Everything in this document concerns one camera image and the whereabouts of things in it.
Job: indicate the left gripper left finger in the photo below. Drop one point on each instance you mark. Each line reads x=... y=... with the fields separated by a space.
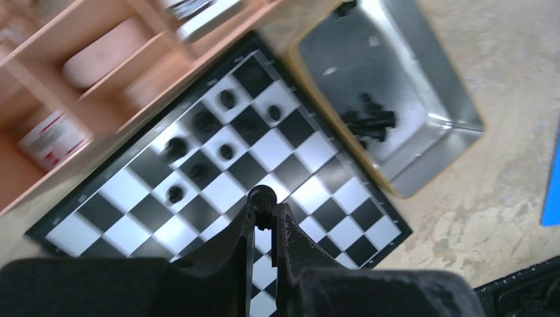
x=213 y=280

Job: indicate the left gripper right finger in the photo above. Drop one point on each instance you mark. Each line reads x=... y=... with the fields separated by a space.
x=312 y=283

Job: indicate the black white chess board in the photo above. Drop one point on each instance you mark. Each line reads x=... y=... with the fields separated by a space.
x=121 y=210

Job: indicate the pile of black chess pieces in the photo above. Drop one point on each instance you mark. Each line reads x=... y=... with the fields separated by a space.
x=373 y=125

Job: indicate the white staples box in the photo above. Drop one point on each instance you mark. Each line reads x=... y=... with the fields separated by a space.
x=51 y=137

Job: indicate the blue foam pad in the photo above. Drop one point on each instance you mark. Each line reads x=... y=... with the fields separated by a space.
x=550 y=212

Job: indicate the pink eraser block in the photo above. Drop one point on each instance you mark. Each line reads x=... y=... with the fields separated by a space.
x=95 y=61

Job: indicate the peach plastic desk organizer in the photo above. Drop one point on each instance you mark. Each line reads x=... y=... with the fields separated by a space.
x=33 y=53

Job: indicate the white stapler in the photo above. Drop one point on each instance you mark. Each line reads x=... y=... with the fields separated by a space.
x=197 y=18

